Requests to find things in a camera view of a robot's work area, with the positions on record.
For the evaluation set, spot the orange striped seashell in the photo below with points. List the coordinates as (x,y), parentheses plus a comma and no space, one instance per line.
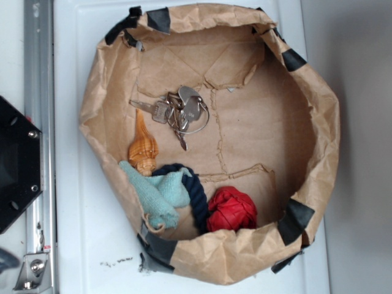
(144,149)

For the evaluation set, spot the red crumpled ball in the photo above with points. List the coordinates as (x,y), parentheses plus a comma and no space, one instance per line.
(231,210)

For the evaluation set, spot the silver key bunch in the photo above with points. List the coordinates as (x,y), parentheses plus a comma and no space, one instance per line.
(184,111)

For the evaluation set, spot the brown paper bag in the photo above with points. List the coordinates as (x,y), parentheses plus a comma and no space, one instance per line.
(273,133)

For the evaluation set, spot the light teal cloth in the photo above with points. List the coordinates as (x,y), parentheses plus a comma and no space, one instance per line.
(160,195)

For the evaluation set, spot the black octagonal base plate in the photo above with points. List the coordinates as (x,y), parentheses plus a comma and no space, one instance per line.
(21,181)

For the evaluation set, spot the metal corner bracket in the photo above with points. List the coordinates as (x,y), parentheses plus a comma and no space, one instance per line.
(34,276)

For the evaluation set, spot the aluminium frame rail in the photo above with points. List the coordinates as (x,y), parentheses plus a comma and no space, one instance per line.
(39,107)

